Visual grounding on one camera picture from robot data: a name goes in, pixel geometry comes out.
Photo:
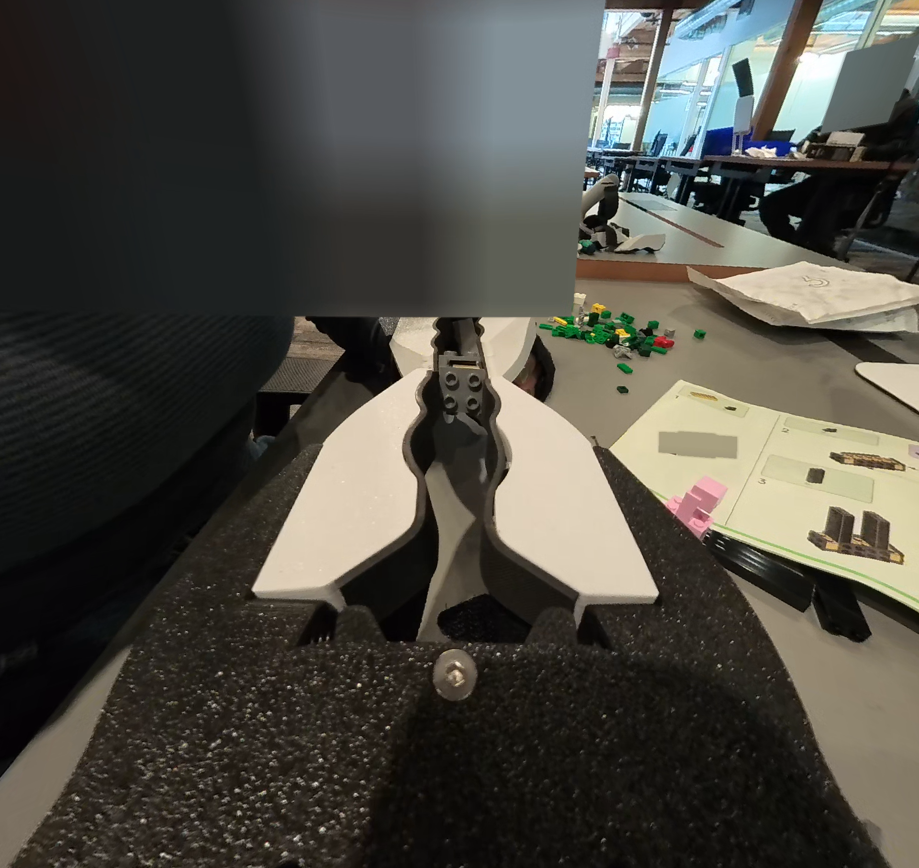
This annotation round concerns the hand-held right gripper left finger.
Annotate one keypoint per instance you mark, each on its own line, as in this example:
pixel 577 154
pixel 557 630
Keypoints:
pixel 337 509

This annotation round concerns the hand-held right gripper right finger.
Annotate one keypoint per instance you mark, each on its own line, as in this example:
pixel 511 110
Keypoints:
pixel 567 516

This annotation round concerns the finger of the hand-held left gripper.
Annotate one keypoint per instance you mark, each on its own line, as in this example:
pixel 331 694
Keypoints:
pixel 510 344
pixel 413 347

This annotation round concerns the dark grey square brick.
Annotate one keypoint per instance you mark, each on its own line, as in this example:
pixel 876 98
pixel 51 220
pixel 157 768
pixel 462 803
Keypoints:
pixel 459 387

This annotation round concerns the grey desk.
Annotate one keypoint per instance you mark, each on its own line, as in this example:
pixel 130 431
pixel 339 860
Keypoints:
pixel 754 351

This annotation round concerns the blue desk partition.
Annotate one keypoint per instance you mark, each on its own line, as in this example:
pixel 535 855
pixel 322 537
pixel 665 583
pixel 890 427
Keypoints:
pixel 732 141

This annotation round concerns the brown wooden desk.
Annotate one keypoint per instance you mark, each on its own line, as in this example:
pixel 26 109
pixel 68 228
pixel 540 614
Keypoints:
pixel 790 162

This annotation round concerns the person's left hand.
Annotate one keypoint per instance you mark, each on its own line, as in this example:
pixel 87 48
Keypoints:
pixel 533 382

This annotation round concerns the pile of small green bricks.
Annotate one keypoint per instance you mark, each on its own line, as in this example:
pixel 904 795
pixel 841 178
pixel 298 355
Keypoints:
pixel 610 329

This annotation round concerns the pink brick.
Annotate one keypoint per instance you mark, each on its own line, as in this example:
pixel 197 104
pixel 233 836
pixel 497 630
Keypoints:
pixel 693 502

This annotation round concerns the white and black device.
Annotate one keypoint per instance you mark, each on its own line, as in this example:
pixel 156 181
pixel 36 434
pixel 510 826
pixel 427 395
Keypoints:
pixel 607 200

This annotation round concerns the black brick assembly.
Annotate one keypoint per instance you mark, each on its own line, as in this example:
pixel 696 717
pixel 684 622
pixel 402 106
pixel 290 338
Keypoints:
pixel 761 566

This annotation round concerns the row of black office desks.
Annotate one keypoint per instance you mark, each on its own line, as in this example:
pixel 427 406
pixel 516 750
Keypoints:
pixel 646 157

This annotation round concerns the pale green instruction booklet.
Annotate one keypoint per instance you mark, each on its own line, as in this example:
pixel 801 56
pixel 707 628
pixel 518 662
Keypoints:
pixel 790 444

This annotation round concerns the white paper bag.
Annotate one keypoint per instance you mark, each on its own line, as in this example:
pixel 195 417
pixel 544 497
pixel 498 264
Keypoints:
pixel 804 293

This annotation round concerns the white sign stand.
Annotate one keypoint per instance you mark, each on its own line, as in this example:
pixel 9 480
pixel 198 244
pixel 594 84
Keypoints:
pixel 744 114

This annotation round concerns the white flat card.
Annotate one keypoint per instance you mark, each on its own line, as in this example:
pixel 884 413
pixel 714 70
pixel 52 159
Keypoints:
pixel 894 383

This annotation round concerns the white partition panel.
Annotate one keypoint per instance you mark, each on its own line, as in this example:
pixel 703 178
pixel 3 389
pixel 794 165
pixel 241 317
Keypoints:
pixel 869 85

